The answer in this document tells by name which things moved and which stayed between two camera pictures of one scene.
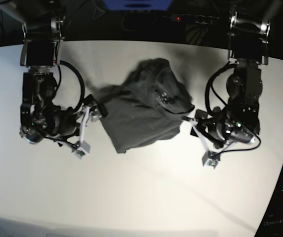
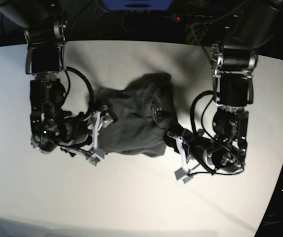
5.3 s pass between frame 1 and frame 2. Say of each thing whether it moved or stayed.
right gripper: moved
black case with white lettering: stayed
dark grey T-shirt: moved
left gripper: moved
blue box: stayed
